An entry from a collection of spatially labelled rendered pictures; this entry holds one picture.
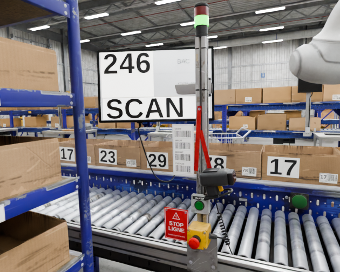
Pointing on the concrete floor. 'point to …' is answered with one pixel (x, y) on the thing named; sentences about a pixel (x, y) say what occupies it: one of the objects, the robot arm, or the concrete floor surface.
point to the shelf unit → (88, 264)
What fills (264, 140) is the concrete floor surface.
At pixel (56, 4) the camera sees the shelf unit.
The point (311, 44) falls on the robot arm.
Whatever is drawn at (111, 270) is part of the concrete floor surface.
